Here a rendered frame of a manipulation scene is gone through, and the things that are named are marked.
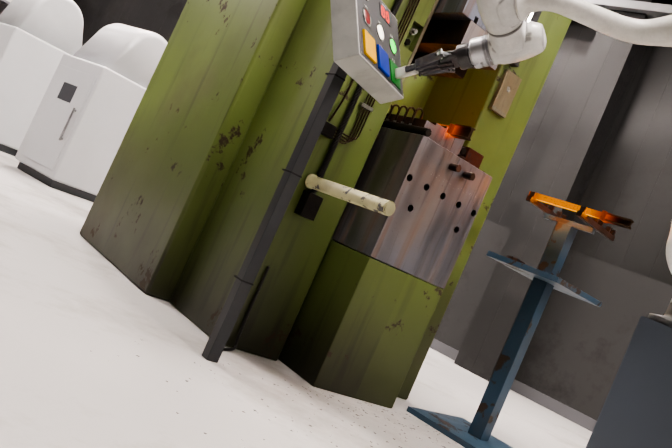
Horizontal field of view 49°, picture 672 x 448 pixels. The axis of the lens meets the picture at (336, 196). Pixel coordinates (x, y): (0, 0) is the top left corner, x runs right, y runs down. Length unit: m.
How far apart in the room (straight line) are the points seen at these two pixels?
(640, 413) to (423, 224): 1.09
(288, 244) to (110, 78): 3.19
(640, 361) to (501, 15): 0.94
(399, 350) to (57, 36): 4.95
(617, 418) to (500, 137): 1.52
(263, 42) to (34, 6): 4.18
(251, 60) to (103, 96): 2.74
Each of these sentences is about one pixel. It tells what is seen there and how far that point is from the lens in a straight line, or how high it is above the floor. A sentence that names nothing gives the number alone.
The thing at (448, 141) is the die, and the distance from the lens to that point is 2.69.
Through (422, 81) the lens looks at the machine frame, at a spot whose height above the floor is 1.23.
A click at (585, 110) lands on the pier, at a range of 5.76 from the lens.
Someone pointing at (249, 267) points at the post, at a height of 0.30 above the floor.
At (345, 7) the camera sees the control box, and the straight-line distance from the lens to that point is 2.15.
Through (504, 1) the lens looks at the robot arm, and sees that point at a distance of 2.07.
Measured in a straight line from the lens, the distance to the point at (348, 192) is 2.31.
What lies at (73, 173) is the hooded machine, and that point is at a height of 0.15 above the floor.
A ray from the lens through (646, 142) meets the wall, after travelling 5.80.
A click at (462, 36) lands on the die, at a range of 2.70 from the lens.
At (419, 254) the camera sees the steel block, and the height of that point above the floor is 0.55.
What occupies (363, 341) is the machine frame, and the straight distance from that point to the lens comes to 2.59.
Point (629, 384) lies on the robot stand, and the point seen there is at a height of 0.45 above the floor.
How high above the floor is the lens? 0.48
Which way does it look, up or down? 3 degrees up
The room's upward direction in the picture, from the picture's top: 24 degrees clockwise
